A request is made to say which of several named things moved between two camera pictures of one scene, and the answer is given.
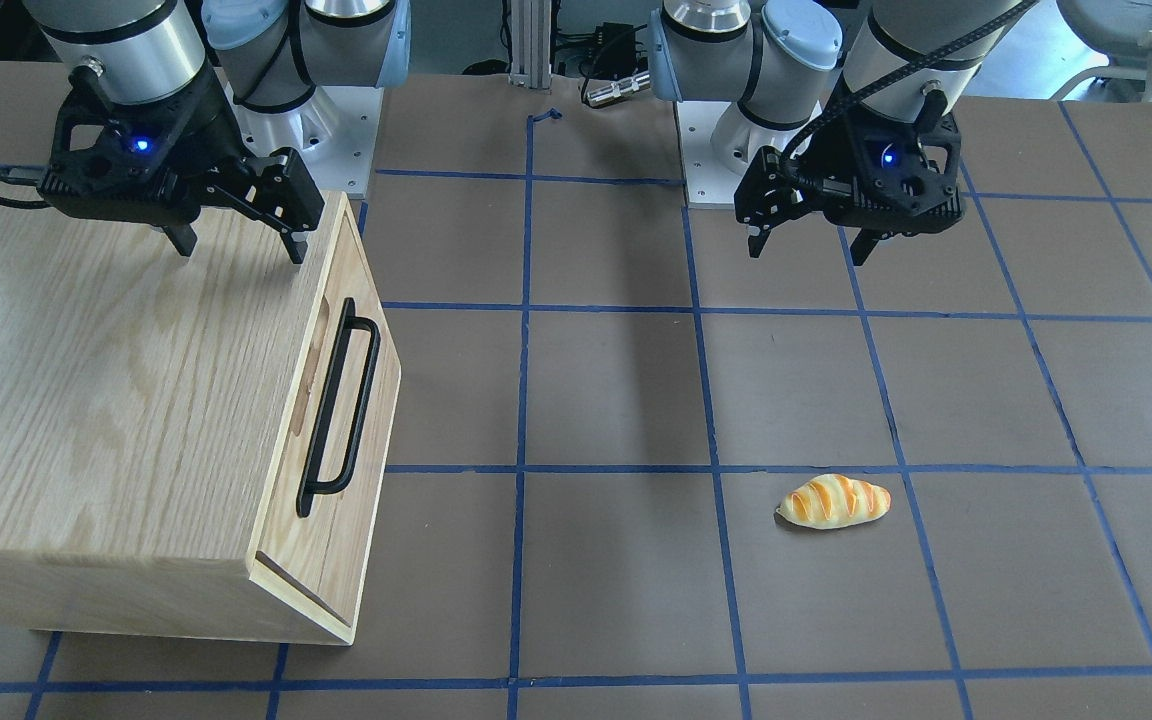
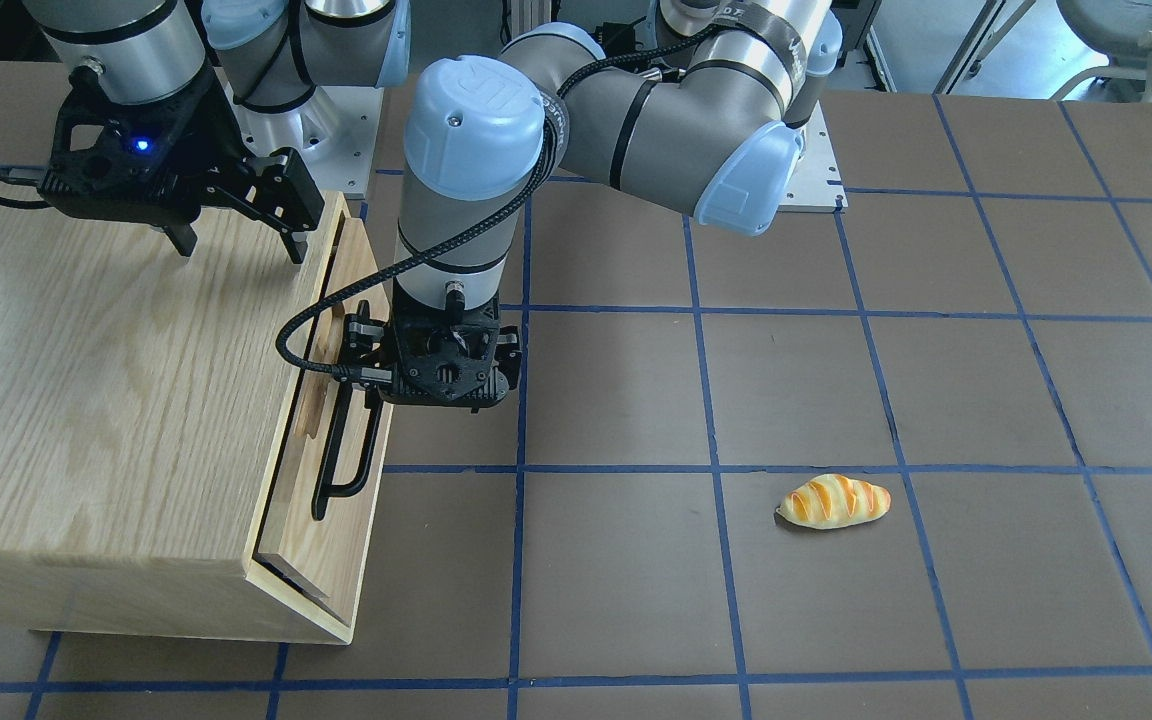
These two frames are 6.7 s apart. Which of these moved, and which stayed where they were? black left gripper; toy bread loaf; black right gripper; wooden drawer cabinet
Moved: black left gripper
Stayed: black right gripper; wooden drawer cabinet; toy bread loaf
